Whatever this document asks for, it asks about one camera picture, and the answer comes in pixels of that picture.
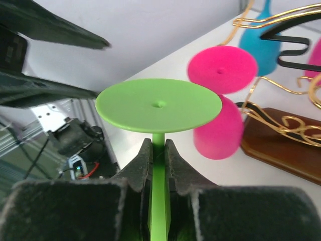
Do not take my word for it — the blue plastic wine glass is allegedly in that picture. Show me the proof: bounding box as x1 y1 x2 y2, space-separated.
238 0 284 77

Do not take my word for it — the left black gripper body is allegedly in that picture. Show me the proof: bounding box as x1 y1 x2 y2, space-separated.
1 25 28 73

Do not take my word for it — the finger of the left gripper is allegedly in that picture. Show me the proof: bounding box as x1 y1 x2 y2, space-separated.
1 1 110 49
1 72 98 108

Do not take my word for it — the gold wire wine glass rack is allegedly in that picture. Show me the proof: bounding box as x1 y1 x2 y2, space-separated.
233 1 320 184

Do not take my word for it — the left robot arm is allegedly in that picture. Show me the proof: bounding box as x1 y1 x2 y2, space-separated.
1 1 110 157

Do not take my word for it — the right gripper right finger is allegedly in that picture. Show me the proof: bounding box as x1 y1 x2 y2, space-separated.
165 140 320 240

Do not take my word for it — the pink plastic wine glass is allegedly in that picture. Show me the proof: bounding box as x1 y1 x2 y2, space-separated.
304 39 321 78
187 46 258 160

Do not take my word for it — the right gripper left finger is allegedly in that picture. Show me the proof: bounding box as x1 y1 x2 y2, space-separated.
0 138 154 241

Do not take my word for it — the green plastic wine glass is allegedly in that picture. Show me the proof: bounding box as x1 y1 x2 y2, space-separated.
96 79 222 240

